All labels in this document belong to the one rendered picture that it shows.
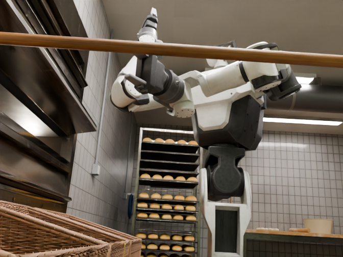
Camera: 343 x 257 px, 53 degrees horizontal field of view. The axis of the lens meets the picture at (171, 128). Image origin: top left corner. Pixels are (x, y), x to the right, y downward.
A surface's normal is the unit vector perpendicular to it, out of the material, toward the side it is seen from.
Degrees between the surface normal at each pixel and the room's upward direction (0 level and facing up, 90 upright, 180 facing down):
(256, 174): 90
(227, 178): 90
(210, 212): 82
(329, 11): 180
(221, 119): 90
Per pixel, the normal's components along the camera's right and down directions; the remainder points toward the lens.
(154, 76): 0.83, -0.11
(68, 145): 0.01, -0.30
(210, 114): -0.55, -0.28
